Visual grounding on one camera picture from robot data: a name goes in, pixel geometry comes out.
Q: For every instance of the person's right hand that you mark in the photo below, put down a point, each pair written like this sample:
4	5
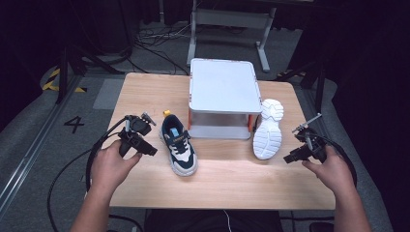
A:
333	174

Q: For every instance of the black tripod stand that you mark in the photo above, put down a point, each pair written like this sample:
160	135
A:
319	83
64	71

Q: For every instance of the person's left hand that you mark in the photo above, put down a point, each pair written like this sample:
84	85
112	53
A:
108	167

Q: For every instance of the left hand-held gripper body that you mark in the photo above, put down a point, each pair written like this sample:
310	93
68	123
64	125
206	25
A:
137	127

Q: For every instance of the metal floor rail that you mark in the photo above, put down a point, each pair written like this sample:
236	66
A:
311	103
29	158

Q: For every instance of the navy and white sneaker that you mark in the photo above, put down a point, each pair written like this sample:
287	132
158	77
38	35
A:
179	145
268	132

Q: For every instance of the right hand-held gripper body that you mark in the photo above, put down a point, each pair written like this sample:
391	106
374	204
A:
311	145

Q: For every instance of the grey metal desk frame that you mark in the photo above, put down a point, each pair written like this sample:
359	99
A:
232	17

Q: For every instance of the white shoe rack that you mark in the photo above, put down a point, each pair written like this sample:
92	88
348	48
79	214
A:
224	85

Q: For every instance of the person's black clothing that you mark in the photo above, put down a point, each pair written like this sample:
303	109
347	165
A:
193	222

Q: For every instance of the yellow and black floor tape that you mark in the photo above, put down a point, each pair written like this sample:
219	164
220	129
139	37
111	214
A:
48	85

